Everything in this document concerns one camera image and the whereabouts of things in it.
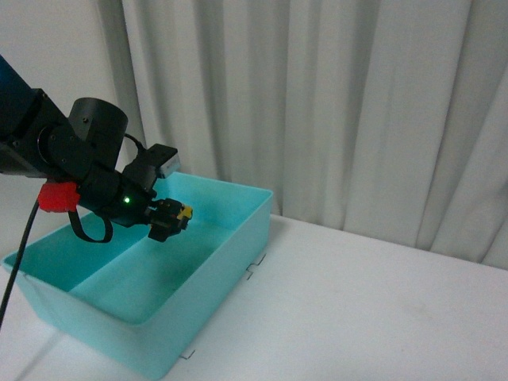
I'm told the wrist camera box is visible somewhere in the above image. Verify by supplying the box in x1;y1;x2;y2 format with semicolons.
122;144;180;191

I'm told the grey-white curtain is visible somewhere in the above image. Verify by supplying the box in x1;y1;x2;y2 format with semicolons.
96;1;507;268

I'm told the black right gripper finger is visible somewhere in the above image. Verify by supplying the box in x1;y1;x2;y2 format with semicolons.
148;217;188;242

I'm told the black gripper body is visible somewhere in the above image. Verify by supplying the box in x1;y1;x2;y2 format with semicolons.
77;166;156;227

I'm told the black cable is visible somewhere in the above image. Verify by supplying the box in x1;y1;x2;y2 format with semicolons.
0;200;41;330

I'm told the red cable clip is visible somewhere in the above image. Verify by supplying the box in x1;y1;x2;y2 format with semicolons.
37;182;80;213

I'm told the yellow beetle toy car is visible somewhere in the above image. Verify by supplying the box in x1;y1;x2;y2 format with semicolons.
177;204;193;221

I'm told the turquoise plastic bin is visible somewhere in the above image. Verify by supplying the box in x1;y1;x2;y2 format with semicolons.
16;172;272;380

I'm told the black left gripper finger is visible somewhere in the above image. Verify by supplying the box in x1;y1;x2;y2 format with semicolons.
155;198;185;217

